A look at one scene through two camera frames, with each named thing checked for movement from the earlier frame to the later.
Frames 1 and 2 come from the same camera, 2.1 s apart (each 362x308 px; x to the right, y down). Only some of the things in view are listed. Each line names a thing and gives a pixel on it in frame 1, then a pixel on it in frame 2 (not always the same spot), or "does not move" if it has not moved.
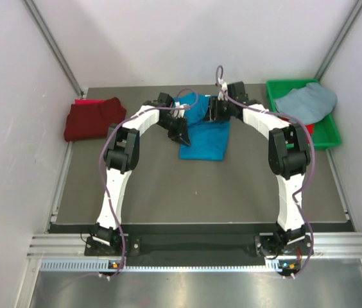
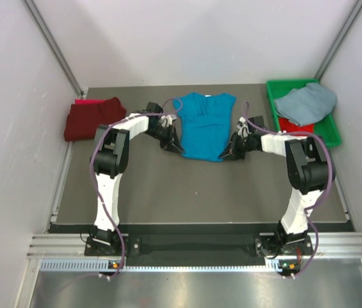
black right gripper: [214, 104] to [232, 150]
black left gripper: [180, 134] to [176, 145]
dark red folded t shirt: [92, 120] does not move
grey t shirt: [307, 105] does not move
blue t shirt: [208, 139] does not move
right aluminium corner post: [358, 7] does not move
